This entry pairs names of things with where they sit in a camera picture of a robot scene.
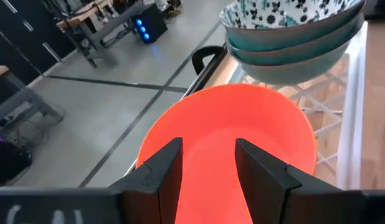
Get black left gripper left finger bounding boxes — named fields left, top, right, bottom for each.
left=110, top=137, right=184, bottom=224

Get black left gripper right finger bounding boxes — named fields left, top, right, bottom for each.
left=235, top=138, right=343, bottom=224

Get orange plastic mini bowl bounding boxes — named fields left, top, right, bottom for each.
left=135, top=83, right=318, bottom=224

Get patterned teal ceramic mini bowl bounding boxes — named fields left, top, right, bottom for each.
left=226, top=12, right=366, bottom=67
left=229, top=40, right=352, bottom=86
left=219, top=0, right=366, bottom=52

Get black device with light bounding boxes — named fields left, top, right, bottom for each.
left=0, top=133, right=34, bottom=187

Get black computer blue lights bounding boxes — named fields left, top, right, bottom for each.
left=130, top=2, right=168, bottom=45

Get white wire rack tray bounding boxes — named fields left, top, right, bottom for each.
left=228, top=20, right=369, bottom=191

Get black aluminium table frame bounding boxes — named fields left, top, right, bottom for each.
left=179, top=46, right=229, bottom=100

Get black frame handle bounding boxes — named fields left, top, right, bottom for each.
left=191, top=45, right=226, bottom=77

